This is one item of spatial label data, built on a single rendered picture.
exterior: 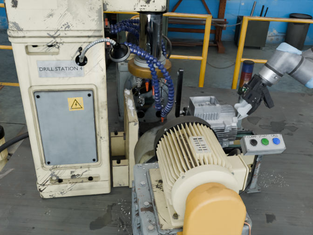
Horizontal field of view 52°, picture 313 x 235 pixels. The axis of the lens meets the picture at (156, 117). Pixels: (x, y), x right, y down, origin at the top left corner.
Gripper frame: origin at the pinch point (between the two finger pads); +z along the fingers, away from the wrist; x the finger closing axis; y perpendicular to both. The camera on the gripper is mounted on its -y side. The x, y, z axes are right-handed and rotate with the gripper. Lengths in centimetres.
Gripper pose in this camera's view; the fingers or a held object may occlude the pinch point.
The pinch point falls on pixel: (240, 117)
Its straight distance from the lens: 150.4
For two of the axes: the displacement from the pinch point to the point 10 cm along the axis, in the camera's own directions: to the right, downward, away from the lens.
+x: 1.5, 5.0, -8.5
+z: -5.3, 7.7, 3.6
